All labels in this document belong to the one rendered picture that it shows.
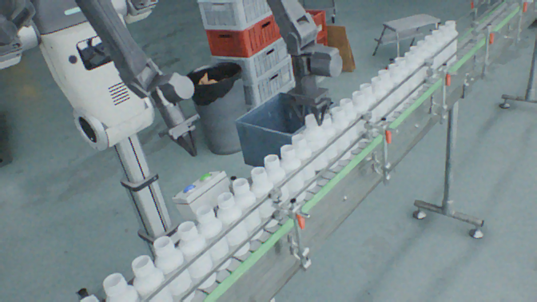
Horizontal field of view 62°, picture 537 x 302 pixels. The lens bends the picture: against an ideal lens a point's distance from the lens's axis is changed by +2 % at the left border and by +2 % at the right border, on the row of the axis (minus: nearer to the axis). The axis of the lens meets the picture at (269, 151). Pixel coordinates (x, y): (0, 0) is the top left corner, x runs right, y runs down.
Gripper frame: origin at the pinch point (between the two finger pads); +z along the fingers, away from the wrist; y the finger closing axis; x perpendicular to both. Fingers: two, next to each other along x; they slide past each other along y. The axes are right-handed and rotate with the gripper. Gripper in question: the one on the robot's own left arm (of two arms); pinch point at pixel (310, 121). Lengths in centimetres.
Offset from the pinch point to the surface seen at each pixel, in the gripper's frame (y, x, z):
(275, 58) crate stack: 175, -180, 67
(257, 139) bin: 47, -23, 30
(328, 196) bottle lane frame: -6.1, 3.5, 22.3
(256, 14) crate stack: 174, -164, 25
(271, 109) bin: 59, -45, 29
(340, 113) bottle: -2.3, -11.1, 2.4
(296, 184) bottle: -3.5, 13.6, 12.2
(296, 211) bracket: -11.8, 24.2, 10.3
